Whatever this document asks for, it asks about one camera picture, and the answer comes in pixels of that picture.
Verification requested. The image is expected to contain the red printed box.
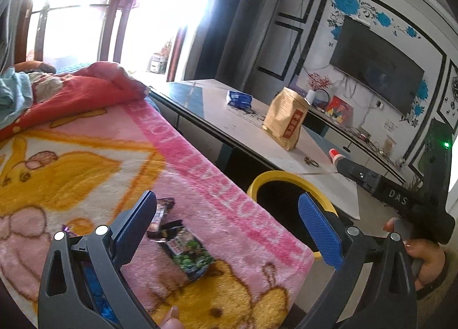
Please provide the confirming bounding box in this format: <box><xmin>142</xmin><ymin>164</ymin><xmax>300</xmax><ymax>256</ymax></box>
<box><xmin>326</xmin><ymin>96</ymin><xmax>353</xmax><ymax>123</ymax></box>

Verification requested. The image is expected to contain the brown paper bag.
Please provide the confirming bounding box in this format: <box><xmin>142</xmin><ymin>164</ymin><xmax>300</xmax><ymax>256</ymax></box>
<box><xmin>262</xmin><ymin>86</ymin><xmax>310</xmax><ymax>152</ymax></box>

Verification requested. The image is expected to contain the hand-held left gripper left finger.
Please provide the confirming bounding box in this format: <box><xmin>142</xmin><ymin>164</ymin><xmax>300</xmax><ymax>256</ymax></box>
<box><xmin>39</xmin><ymin>190</ymin><xmax>160</xmax><ymax>329</ymax></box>

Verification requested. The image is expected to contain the red paper cup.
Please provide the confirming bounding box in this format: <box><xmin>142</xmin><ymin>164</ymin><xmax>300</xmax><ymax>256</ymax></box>
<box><xmin>328</xmin><ymin>148</ymin><xmax>346</xmax><ymax>167</ymax></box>

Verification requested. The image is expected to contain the round black frame ornament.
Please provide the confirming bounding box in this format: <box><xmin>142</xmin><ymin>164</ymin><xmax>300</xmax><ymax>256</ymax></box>
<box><xmin>314</xmin><ymin>89</ymin><xmax>330</xmax><ymax>111</ymax></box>

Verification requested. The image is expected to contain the small white container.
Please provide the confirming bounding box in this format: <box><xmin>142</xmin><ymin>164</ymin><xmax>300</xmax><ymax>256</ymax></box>
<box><xmin>149</xmin><ymin>52</ymin><xmax>169</xmax><ymax>74</ymax></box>

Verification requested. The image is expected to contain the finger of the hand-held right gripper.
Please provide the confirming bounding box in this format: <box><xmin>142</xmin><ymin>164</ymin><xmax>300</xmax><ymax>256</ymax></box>
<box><xmin>336</xmin><ymin>157</ymin><xmax>382</xmax><ymax>192</ymax></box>

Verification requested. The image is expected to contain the black flat television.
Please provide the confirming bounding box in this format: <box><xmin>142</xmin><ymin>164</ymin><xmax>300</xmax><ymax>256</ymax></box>
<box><xmin>329</xmin><ymin>16</ymin><xmax>425</xmax><ymax>116</ymax></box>

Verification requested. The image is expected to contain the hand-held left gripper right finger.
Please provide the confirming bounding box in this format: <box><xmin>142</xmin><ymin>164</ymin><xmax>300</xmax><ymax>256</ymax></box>
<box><xmin>298</xmin><ymin>191</ymin><xmax>417</xmax><ymax>329</ymax></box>

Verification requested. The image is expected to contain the brown wooden window frame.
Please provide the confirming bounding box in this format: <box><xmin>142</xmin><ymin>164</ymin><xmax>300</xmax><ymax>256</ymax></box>
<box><xmin>21</xmin><ymin>0</ymin><xmax>188</xmax><ymax>81</ymax></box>

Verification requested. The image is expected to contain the teal cloth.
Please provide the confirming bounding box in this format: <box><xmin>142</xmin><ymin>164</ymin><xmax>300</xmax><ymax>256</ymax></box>
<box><xmin>0</xmin><ymin>67</ymin><xmax>33</xmax><ymax>129</ymax></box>

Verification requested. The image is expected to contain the person's right hand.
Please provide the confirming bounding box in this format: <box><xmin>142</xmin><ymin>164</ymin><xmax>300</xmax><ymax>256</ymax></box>
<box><xmin>383</xmin><ymin>217</ymin><xmax>446</xmax><ymax>292</ymax></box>

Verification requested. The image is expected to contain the dark curtain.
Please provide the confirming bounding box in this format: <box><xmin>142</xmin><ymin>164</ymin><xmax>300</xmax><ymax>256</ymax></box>
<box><xmin>186</xmin><ymin>0</ymin><xmax>251</xmax><ymax>81</ymax></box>

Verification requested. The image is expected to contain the grey standing air conditioner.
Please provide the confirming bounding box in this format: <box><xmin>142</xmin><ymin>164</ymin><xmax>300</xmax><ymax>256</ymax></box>
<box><xmin>215</xmin><ymin>0</ymin><xmax>285</xmax><ymax>95</ymax></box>

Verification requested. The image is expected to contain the white vase with red flowers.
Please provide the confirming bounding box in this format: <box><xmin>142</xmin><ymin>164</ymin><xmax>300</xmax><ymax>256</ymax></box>
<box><xmin>306</xmin><ymin>72</ymin><xmax>334</xmax><ymax>105</ymax></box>

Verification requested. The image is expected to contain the green pea snack packet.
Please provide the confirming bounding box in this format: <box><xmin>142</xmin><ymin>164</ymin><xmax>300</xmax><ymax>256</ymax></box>
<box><xmin>157</xmin><ymin>220</ymin><xmax>216</xmax><ymax>281</ymax></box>

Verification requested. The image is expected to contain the floral patterned cloth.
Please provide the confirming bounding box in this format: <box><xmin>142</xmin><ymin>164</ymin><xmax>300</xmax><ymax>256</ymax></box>
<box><xmin>31</xmin><ymin>72</ymin><xmax>69</xmax><ymax>101</ymax></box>

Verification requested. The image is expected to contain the white coffee table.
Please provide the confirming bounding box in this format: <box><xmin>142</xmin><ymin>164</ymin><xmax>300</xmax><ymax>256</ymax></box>
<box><xmin>148</xmin><ymin>79</ymin><xmax>360</xmax><ymax>222</ymax></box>

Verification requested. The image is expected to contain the dark television stand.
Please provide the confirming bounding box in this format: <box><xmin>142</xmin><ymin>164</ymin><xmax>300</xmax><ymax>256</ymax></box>
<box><xmin>304</xmin><ymin>104</ymin><xmax>406</xmax><ymax>187</ymax></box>

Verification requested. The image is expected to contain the red blanket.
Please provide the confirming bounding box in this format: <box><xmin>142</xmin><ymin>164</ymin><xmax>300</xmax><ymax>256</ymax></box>
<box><xmin>0</xmin><ymin>61</ymin><xmax>151</xmax><ymax>144</ymax></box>

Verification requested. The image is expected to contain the person's left hand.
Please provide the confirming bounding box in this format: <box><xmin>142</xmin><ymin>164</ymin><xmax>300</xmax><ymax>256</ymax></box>
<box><xmin>159</xmin><ymin>306</ymin><xmax>185</xmax><ymax>329</ymax></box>

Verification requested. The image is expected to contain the white yellow blue snack packet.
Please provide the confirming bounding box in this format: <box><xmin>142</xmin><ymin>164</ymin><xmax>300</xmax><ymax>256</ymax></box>
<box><xmin>80</xmin><ymin>261</ymin><xmax>120</xmax><ymax>328</ymax></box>

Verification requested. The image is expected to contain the pink printed blanket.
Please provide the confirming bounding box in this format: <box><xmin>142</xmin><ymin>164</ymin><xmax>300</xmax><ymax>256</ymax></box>
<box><xmin>0</xmin><ymin>100</ymin><xmax>315</xmax><ymax>329</ymax></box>

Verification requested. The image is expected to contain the blue tissue packet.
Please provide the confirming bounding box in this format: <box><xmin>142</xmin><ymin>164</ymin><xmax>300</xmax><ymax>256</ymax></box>
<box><xmin>227</xmin><ymin>90</ymin><xmax>253</xmax><ymax>108</ymax></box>

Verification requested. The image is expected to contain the yellow trash bin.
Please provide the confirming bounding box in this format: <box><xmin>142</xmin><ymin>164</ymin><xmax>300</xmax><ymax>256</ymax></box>
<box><xmin>247</xmin><ymin>171</ymin><xmax>339</xmax><ymax>260</ymax></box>

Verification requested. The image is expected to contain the dark brown snack wrapper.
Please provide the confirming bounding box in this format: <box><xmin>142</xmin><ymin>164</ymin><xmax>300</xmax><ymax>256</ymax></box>
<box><xmin>147</xmin><ymin>197</ymin><xmax>176</xmax><ymax>238</ymax></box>

